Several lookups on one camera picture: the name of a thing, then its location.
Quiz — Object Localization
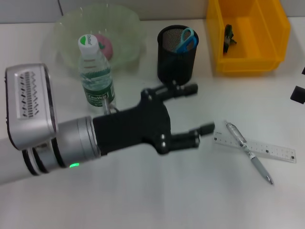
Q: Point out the blue scissors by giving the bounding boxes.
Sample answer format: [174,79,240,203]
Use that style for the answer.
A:
[175,27,196,54]

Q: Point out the pink toy peach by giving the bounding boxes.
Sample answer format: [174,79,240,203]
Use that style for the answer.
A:
[94,33,114,60]

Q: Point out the grey retractable pen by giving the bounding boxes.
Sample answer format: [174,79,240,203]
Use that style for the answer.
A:
[224,120,274,186]

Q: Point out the green plastic wrapper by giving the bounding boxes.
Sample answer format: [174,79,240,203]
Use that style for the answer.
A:
[223,23,238,55]

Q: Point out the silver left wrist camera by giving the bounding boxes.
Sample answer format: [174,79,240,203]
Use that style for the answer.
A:
[4,63,60,151]

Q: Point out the transparent plastic ruler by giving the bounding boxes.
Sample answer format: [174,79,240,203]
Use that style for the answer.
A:
[213,130,297,164]

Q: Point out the clear bottle with green label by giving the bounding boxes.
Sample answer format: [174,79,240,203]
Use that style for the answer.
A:
[77,34,117,112]

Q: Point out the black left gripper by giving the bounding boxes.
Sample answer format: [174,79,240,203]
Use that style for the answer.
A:
[92,81,216,156]

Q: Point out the translucent green fruit plate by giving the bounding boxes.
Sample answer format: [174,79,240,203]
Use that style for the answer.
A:
[42,2,147,77]

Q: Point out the black mesh cylinder cup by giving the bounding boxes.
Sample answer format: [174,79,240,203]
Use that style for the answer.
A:
[156,25,199,86]

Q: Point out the yellow plastic storage bin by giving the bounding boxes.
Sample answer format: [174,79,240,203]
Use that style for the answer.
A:
[206,0,292,73]

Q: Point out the left gripper cable with connector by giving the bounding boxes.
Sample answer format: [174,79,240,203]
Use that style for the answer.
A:
[102,98,120,115]

